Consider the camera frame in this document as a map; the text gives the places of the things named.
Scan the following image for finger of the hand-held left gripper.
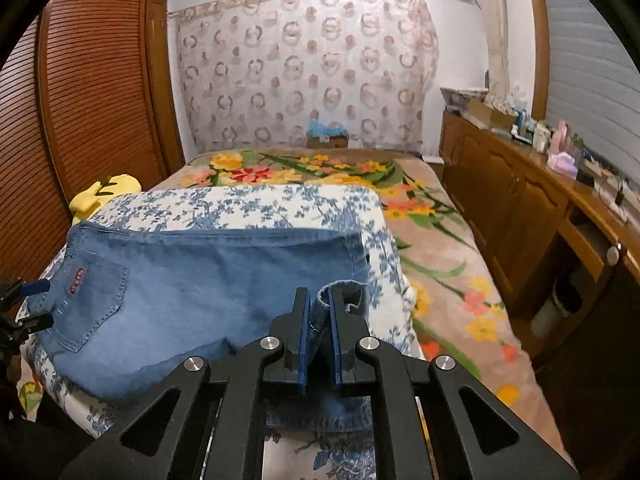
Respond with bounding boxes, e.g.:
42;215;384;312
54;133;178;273
5;280;52;306
10;311;55;337

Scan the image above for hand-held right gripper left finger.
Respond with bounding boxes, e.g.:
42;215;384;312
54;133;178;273
60;287;312;480

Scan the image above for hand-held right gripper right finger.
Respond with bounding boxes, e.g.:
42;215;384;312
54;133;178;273
326;290;581;480

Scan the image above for blue denim pants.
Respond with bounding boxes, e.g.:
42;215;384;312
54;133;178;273
22;222;376;433

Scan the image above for yellow plush toy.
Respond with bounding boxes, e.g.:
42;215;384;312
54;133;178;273
69;174;141;226

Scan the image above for colourful flower print blanket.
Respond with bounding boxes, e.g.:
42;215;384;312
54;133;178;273
150;147;576;467

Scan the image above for blue floral white bed sheet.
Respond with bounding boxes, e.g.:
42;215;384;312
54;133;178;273
15;182;426;480

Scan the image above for small cardboard box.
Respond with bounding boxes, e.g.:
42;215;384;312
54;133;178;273
306;132;350;150

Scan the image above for white plastic bin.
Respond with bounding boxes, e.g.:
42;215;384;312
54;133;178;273
530;295;566;337

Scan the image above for wooden slatted wardrobe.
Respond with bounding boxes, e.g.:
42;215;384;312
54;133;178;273
0;0;186;286

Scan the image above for wooden sideboard cabinet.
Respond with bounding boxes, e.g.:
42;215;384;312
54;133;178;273
439;110;640;361

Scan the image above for blue plastic bag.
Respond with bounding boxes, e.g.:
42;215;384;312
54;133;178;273
307;120;348;137

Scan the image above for open cardboard box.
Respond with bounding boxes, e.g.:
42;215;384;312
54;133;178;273
465;97;517;133

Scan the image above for stack of newspapers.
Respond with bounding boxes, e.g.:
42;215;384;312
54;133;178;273
440;87;488;111

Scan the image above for pink tissue pack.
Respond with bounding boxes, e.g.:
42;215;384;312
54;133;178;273
547;152;581;176

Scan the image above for cream tied window curtain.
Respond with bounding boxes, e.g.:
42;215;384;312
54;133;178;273
475;0;512;111

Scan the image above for grey window blind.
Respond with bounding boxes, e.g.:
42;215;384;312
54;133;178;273
537;0;640;147

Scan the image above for sheer curtain with ring pattern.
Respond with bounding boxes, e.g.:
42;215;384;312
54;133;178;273
167;0;441;156

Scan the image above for wooden window frame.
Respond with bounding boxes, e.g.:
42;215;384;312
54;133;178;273
522;0;551;121

